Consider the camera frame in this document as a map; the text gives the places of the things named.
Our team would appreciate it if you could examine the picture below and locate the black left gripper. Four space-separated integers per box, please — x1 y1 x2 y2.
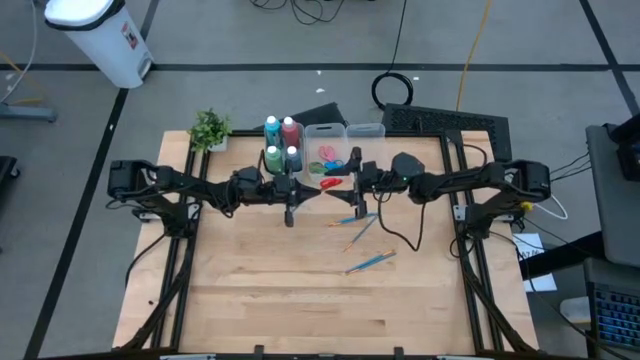
271 173 323 228

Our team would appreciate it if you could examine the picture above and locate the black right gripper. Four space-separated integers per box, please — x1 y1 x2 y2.
324 145 387 220

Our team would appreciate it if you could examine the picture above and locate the black paint bottle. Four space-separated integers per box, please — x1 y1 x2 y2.
283 144 304 174

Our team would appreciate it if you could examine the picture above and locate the green paint bottle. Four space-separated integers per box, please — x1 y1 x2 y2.
263 144 285 174

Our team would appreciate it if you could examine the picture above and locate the red paint bottle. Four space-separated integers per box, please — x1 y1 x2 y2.
280 115 302 150

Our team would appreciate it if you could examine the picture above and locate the blue paint bottle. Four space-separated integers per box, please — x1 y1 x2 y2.
263 113 284 149

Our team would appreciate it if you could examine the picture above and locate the opaque white plastic bin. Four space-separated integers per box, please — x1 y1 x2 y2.
262 122 307 183

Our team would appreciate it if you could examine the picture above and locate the clear plastic bin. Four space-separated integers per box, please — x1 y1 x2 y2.
303 122 347 184
344 122 393 174

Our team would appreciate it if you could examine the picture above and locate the black flat panel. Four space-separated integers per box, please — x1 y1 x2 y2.
254 102 347 132

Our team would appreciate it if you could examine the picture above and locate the black perforated panel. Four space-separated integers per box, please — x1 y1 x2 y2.
382 103 514 171

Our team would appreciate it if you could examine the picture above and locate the potted green plant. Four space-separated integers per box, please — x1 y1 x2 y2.
188 108 234 154

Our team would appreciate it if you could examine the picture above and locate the white paper sheet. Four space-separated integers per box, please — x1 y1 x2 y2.
512 232 557 294

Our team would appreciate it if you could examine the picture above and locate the white trash can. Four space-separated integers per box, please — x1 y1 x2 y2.
43 0 155 90

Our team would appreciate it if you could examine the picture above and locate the white plastic object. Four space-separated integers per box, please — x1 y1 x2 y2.
558 295 594 326

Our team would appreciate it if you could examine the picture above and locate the black device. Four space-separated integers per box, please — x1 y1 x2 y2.
603 112 640 182

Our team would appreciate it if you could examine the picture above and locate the grey stand base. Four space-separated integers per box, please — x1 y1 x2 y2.
0 102 57 124

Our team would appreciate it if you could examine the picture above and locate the black keyboard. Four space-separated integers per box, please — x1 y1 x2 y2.
592 287 640 351

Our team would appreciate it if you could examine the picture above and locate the black equipment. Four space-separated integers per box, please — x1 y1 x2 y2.
0 155 21 201

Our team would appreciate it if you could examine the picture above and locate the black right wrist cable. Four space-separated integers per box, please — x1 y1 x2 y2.
375 192 427 253

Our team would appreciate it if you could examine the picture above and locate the black coiled cable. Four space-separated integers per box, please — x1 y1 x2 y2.
370 0 415 112

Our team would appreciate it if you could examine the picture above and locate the yellow cable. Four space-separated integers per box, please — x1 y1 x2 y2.
455 0 494 112

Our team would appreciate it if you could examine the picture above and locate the white cable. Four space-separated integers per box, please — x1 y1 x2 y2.
529 192 570 221

